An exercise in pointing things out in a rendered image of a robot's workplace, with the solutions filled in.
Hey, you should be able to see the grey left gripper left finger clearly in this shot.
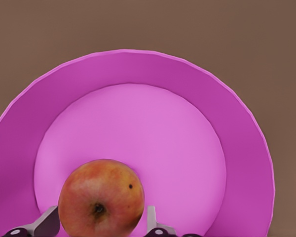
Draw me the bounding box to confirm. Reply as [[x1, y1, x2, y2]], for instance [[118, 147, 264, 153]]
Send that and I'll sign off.
[[1, 205, 61, 237]]

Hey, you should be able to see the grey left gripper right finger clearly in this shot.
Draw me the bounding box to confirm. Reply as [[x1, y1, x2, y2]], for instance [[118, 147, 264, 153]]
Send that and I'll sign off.
[[146, 205, 200, 237]]

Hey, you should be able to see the red yellow apple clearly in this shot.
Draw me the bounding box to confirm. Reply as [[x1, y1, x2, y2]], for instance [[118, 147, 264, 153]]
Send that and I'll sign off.
[[58, 159, 146, 237]]

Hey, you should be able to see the pink round plate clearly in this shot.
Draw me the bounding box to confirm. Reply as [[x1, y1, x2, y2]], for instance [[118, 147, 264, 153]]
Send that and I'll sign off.
[[0, 48, 276, 237]]

